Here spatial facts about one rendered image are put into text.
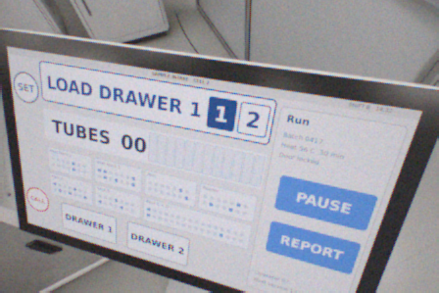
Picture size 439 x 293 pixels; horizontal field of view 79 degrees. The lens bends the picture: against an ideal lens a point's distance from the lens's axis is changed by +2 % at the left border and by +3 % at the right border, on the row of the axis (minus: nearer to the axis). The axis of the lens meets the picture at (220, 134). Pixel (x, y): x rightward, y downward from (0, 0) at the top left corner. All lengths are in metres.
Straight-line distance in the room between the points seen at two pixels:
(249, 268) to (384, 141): 0.22
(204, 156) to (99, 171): 0.15
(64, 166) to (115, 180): 0.08
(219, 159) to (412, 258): 1.38
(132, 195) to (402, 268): 1.37
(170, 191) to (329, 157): 0.19
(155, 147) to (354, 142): 0.22
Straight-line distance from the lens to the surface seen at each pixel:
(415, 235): 1.65
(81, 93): 0.38
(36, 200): 0.50
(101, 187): 0.41
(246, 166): 0.30
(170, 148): 0.33
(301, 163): 0.30
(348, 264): 0.37
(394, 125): 0.30
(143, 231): 0.40
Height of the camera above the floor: 1.39
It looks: 56 degrees down
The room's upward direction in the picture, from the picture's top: 7 degrees counter-clockwise
